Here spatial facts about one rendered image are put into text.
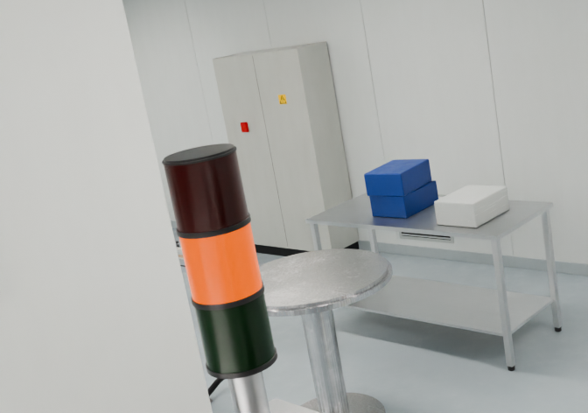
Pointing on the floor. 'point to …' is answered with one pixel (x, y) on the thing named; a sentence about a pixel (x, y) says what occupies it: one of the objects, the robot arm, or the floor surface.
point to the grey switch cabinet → (286, 144)
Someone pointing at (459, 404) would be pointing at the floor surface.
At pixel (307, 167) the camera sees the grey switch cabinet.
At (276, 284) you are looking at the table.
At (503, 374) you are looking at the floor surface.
